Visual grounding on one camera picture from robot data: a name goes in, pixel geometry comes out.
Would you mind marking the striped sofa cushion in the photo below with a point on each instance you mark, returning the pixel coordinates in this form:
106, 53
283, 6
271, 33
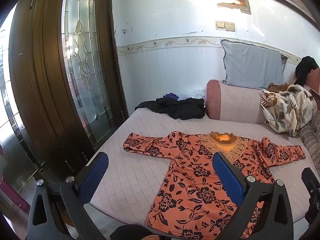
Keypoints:
311, 135

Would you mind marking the brown cloth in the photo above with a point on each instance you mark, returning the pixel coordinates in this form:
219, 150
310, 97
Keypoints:
278, 87

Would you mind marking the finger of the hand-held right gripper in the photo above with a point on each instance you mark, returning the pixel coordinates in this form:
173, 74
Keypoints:
310, 178

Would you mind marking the grey-blue pillow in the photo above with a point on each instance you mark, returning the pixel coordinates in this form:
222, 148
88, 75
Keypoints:
252, 65

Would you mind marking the black garment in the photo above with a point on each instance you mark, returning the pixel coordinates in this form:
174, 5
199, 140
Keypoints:
305, 70

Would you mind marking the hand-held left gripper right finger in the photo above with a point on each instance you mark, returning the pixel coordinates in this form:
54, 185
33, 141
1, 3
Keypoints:
228, 177

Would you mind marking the beige light switch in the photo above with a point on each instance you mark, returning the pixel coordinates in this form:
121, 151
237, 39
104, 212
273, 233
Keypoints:
230, 26
220, 25

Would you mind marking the black clothes pile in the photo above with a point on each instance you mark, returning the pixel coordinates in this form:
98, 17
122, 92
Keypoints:
180, 108

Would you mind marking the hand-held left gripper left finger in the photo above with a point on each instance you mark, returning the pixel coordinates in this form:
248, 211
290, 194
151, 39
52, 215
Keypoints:
96, 170

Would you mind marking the cream floral blanket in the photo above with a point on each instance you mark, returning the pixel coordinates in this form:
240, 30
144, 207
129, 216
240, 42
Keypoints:
287, 110

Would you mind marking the pink quilted mattress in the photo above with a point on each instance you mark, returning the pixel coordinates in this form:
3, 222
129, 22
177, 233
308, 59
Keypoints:
140, 170

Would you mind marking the clear plastic bag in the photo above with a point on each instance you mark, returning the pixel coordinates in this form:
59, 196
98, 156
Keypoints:
192, 94

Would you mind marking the wooden door with stained glass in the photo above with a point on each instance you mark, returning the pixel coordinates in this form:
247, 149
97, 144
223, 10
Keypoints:
47, 80

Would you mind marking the orange floral shirt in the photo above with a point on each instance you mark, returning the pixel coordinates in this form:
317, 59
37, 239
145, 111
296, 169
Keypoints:
195, 192

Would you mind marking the purple cloth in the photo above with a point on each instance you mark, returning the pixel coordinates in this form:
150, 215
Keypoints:
170, 96

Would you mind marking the magenta object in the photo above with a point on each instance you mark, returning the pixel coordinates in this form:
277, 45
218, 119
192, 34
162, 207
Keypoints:
15, 197

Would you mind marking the pink sofa backrest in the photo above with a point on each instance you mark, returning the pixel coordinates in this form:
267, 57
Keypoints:
313, 80

